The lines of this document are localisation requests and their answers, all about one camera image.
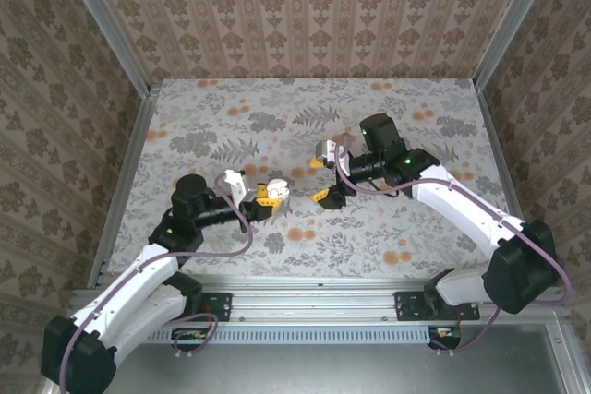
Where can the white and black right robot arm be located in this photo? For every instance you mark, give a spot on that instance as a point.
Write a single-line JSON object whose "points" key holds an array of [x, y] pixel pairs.
{"points": [[461, 209]]}

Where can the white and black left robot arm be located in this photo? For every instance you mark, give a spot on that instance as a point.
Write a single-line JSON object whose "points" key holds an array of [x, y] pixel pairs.
{"points": [[138, 278]]}

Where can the floral patterned table cloth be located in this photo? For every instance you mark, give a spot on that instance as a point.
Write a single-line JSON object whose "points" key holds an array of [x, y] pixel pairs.
{"points": [[323, 103]]}

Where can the small controller circuit board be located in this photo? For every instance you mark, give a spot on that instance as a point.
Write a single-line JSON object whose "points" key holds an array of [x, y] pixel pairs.
{"points": [[445, 334], [189, 335]]}

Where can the grey metal base sheet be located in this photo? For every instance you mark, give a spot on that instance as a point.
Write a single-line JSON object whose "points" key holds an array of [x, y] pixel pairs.
{"points": [[314, 371]]}

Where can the aluminium frame bar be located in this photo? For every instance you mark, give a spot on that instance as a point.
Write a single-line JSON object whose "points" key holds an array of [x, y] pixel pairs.
{"points": [[125, 182], [500, 158], [567, 366], [113, 29], [512, 20]]}

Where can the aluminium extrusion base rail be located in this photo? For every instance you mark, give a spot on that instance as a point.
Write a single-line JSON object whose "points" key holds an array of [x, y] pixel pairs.
{"points": [[314, 302]]}

